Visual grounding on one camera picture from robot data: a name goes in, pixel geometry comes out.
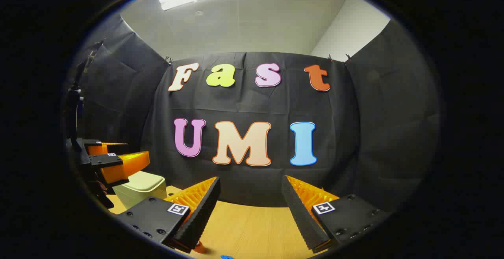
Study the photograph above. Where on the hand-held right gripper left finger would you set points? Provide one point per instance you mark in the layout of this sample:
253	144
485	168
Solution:
201	215

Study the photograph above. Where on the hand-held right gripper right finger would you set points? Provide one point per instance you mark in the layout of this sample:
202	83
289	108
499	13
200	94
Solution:
301	217

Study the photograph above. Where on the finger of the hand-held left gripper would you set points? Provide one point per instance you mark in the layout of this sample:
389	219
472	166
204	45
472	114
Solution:
126	166
106	148

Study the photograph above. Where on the green desktop garbage bin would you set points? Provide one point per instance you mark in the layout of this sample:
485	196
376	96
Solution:
143	190

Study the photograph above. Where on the orange pop can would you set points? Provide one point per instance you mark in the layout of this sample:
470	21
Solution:
199	247

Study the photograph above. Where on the wooden desktop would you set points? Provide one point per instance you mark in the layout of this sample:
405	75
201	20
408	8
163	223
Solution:
252	231

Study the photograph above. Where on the black backdrop cloth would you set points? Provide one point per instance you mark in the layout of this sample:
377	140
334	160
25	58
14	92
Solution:
354	133

